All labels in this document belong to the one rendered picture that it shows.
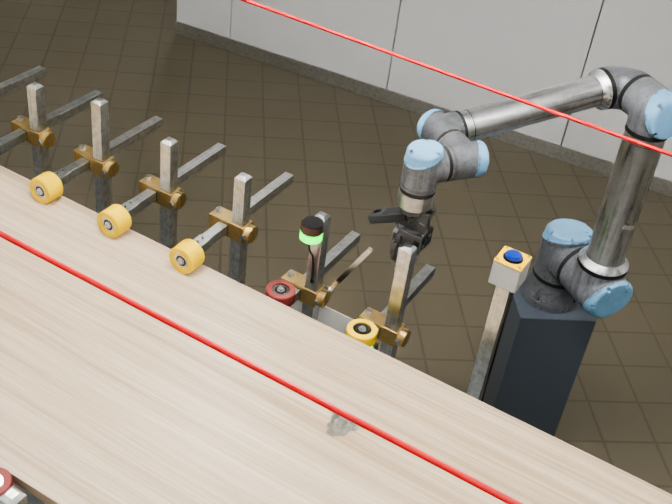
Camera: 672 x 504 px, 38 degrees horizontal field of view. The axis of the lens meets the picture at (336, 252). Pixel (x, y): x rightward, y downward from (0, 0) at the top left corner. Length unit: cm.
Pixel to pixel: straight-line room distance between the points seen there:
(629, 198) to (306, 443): 117
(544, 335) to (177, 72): 303
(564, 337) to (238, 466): 142
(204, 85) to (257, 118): 43
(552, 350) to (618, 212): 62
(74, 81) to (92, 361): 323
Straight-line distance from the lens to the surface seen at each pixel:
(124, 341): 240
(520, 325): 313
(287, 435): 220
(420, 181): 234
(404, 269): 242
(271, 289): 255
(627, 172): 276
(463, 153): 238
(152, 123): 312
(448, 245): 438
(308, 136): 501
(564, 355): 327
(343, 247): 280
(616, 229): 285
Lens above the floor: 253
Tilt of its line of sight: 37 degrees down
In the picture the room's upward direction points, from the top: 8 degrees clockwise
